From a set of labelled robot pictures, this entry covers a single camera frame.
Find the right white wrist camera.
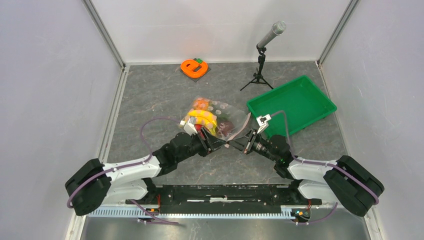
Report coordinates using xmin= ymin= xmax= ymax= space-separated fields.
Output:
xmin=256 ymin=114 xmax=272 ymax=134

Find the green fake leafy vegetable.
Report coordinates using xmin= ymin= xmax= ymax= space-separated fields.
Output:
xmin=219 ymin=113 xmax=234 ymax=123

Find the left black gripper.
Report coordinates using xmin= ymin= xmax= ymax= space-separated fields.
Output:
xmin=176 ymin=126 xmax=227 ymax=163

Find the green plastic tray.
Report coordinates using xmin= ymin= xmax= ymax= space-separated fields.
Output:
xmin=246 ymin=75 xmax=337 ymax=135

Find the yellow fake banana bunch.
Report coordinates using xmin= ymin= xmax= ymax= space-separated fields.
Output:
xmin=184 ymin=109 xmax=218 ymax=136

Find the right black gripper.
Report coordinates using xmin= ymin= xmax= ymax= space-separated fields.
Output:
xmin=227 ymin=129 xmax=279 ymax=163

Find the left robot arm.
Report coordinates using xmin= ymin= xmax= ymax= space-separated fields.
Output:
xmin=65 ymin=128 xmax=226 ymax=216

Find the red fake strawberry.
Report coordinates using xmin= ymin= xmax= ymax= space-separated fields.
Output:
xmin=194 ymin=124 xmax=204 ymax=133

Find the dark red fake fruit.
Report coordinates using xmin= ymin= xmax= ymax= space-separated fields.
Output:
xmin=217 ymin=121 xmax=235 ymax=137

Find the black microphone tripod stand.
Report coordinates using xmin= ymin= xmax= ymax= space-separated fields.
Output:
xmin=240 ymin=45 xmax=274 ymax=91

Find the purple cable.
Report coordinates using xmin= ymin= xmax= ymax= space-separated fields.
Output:
xmin=269 ymin=110 xmax=381 ymax=206
xmin=66 ymin=116 xmax=186 ymax=210

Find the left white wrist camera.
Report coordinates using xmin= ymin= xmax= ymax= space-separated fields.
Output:
xmin=179 ymin=116 xmax=198 ymax=136

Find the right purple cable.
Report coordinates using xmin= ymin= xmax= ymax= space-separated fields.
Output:
xmin=269 ymin=110 xmax=381 ymax=206

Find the white cable chain strip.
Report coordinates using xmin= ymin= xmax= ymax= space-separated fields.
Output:
xmin=87 ymin=206 xmax=295 ymax=220

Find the clear zip top bag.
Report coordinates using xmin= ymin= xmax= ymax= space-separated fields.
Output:
xmin=179 ymin=96 xmax=251 ymax=141

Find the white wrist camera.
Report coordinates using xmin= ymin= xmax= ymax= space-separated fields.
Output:
xmin=256 ymin=114 xmax=272 ymax=134
xmin=179 ymin=116 xmax=198 ymax=136

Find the grey microphone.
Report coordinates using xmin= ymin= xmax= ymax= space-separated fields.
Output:
xmin=256 ymin=20 xmax=287 ymax=49

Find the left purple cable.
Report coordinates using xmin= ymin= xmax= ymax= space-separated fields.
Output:
xmin=66 ymin=116 xmax=186 ymax=210

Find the orange fake fruit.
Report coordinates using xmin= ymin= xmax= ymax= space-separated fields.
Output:
xmin=193 ymin=100 xmax=209 ymax=111

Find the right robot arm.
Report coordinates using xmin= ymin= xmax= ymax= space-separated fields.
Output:
xmin=228 ymin=129 xmax=385 ymax=217

